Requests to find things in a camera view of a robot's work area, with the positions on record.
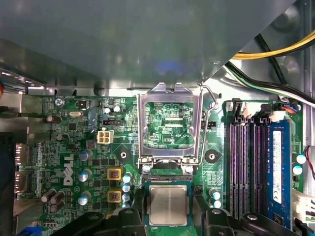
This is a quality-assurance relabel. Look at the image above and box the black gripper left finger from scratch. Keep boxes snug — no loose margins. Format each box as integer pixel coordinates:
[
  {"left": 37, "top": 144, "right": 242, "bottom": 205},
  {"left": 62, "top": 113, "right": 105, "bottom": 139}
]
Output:
[{"left": 52, "top": 188, "right": 149, "bottom": 236}]

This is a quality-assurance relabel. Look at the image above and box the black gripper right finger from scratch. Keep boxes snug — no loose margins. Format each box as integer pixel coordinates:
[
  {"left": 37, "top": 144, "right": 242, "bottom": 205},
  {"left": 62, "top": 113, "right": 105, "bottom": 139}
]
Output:
[{"left": 190, "top": 190, "right": 294, "bottom": 236}]

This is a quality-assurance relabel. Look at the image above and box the silver CPU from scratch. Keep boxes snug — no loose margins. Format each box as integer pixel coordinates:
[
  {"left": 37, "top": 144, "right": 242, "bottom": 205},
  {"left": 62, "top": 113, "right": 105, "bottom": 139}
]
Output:
[{"left": 144, "top": 181, "right": 193, "bottom": 229}]

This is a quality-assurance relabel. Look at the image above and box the black RAM slot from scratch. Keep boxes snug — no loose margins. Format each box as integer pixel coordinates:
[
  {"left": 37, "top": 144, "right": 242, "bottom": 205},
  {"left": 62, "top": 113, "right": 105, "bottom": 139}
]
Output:
[
  {"left": 228, "top": 118, "right": 239, "bottom": 220},
  {"left": 250, "top": 118, "right": 260, "bottom": 222},
  {"left": 238, "top": 118, "right": 250, "bottom": 221}
]

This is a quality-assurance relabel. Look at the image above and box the blue RAM stick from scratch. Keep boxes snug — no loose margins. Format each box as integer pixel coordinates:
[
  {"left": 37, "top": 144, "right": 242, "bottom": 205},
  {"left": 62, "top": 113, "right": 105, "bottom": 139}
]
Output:
[{"left": 266, "top": 119, "right": 293, "bottom": 224}]

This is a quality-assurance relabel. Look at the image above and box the white four pin connector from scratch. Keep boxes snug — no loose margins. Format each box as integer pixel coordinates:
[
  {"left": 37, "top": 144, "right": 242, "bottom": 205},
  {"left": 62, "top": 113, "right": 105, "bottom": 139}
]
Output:
[{"left": 96, "top": 129, "right": 114, "bottom": 145}]

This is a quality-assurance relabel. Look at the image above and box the green motherboard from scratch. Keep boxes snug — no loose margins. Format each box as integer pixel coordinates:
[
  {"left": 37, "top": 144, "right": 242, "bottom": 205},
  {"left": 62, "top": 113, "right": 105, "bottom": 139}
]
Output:
[{"left": 14, "top": 94, "right": 305, "bottom": 236}]

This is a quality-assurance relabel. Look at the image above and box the metal socket cover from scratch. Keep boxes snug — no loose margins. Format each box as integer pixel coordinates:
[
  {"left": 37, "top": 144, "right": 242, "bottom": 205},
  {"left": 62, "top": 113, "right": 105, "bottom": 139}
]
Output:
[{"left": 136, "top": 82, "right": 204, "bottom": 171}]

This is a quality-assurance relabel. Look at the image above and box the metal locking lever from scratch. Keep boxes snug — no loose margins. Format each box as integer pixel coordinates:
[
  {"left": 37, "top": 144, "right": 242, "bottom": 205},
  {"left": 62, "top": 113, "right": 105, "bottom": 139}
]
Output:
[{"left": 196, "top": 81, "right": 220, "bottom": 167}]

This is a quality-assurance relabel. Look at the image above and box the black PC case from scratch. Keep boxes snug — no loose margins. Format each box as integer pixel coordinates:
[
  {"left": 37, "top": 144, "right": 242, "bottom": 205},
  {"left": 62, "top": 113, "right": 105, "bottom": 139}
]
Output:
[{"left": 0, "top": 0, "right": 315, "bottom": 236}]

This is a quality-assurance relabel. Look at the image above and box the grey power supply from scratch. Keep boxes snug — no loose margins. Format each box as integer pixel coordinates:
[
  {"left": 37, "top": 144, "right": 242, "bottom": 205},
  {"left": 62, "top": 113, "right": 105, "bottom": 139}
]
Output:
[{"left": 0, "top": 0, "right": 299, "bottom": 97}]

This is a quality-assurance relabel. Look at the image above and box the yellow wire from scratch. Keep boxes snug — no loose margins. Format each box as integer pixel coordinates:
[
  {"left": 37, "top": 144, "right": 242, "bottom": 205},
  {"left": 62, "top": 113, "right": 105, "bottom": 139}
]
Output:
[{"left": 231, "top": 34, "right": 315, "bottom": 61}]

